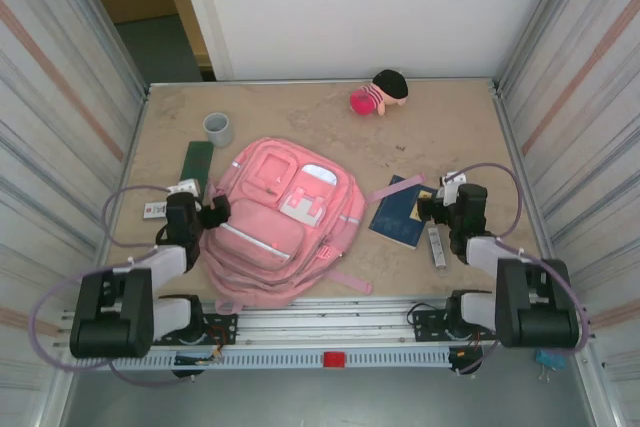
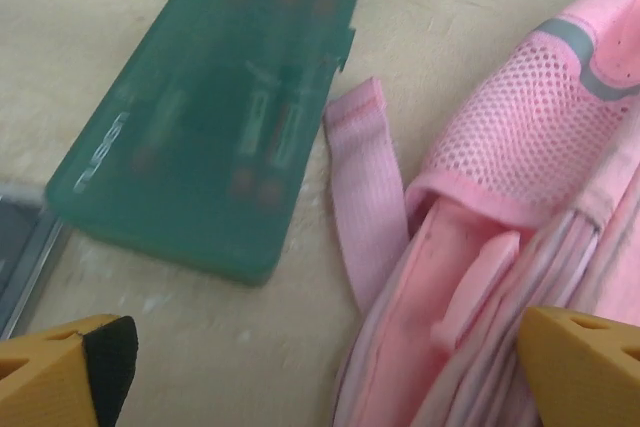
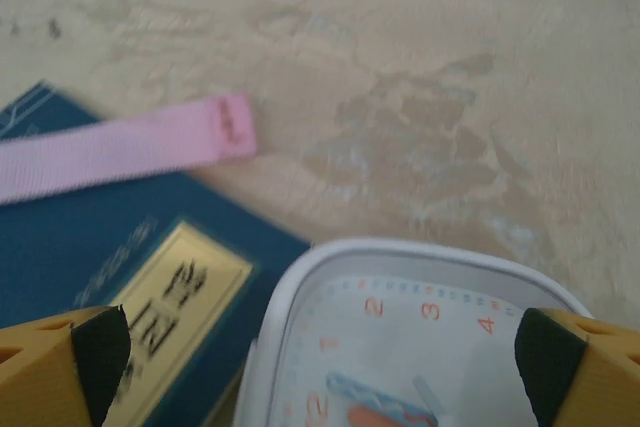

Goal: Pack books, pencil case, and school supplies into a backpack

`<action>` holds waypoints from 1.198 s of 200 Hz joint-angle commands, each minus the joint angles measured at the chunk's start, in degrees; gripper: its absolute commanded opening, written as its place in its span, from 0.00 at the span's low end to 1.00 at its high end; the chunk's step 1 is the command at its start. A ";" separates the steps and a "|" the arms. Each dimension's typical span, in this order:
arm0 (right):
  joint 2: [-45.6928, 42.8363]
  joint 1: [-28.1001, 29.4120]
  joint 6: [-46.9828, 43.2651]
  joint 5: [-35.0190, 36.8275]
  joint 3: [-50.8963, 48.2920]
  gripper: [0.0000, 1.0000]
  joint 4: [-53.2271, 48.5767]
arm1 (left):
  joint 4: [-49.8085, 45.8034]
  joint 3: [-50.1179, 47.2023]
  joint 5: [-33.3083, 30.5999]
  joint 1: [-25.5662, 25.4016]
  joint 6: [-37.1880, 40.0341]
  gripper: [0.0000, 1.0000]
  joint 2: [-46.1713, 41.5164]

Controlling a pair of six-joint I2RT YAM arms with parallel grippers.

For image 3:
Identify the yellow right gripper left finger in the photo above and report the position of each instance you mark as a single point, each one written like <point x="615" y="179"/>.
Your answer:
<point x="35" y="382"/>

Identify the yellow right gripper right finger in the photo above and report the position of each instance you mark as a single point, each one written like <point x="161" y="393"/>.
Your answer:
<point x="600" y="382"/>

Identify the blue hardcover book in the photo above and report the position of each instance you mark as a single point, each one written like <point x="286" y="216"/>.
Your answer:
<point x="50" y="247"/>

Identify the pink backpack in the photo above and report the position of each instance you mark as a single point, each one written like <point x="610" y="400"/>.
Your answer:
<point x="125" y="152"/>

